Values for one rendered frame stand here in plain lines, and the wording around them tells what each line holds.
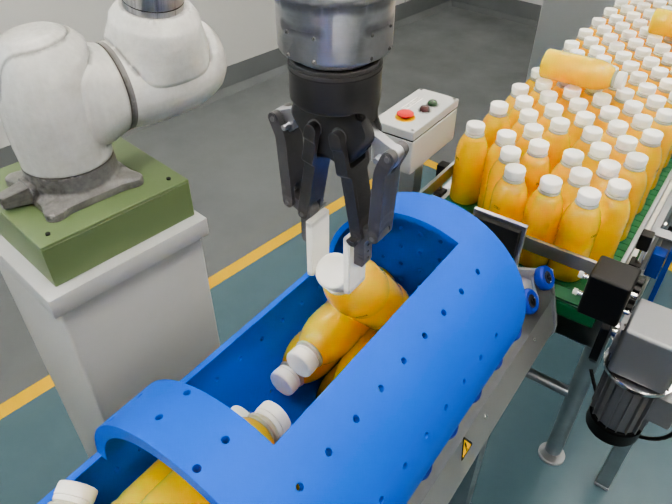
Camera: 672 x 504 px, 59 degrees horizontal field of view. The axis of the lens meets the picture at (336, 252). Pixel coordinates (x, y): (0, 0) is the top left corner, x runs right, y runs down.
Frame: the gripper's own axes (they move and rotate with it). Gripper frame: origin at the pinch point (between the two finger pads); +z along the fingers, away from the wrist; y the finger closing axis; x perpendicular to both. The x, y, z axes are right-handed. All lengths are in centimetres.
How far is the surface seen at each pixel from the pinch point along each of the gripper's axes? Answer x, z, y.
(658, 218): 90, 41, 22
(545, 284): 46, 33, 12
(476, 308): 11.8, 10.9, 11.4
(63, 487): -28.7, 15.3, -11.3
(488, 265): 17.9, 9.4, 9.9
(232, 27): 235, 95, -254
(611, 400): 56, 64, 29
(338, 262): 0.2, 1.4, 0.2
